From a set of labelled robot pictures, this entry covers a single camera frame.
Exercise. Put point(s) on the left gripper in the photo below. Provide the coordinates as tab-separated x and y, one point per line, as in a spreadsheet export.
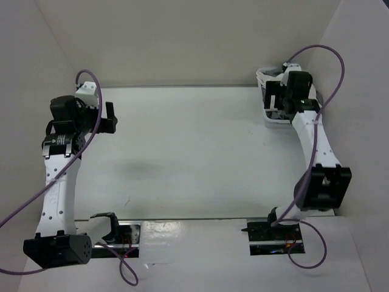
109	125

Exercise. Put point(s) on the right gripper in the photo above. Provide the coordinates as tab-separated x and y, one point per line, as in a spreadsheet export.
274	88

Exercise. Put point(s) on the white pleated skirt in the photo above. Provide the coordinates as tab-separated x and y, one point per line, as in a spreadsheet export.
262	78

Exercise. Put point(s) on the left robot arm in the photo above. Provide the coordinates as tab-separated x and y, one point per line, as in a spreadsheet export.
57	241

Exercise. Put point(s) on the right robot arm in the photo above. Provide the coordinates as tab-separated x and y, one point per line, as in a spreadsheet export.
289	97

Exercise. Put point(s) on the white laundry basket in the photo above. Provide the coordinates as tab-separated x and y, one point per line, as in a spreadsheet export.
269	118

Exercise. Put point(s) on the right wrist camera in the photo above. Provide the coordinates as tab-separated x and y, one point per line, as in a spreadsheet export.
288	67

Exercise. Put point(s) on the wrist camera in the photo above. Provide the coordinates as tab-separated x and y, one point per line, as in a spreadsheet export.
288	67
87	93

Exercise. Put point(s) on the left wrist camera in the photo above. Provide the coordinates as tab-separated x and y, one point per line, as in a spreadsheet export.
87	93

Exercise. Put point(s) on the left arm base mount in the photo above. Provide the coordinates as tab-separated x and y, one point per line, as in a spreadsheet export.
127	239

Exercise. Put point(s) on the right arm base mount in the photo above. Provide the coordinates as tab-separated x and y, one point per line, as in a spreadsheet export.
268	241

